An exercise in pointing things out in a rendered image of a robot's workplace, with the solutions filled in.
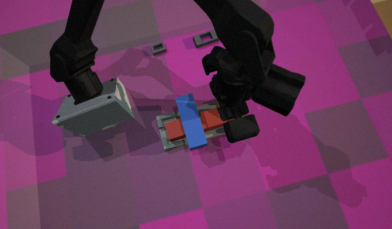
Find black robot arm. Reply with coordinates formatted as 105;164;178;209
50;0;306;116

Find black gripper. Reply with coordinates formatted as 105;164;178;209
202;54;260;143

